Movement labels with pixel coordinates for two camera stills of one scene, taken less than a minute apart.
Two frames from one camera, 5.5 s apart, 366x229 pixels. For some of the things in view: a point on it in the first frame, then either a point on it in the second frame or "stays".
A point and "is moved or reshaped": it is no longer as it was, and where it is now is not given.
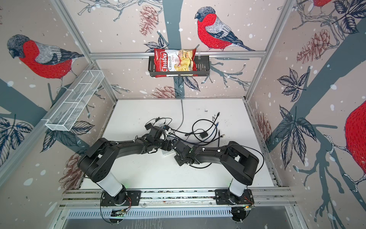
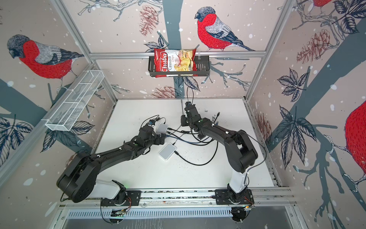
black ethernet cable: [217, 117] is moved or reshaped
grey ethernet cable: [183, 116] stays
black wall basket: [202, 65] stays
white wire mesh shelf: [73, 100] stays
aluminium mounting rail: [198, 197] stays
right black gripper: [176, 158] → [182, 119]
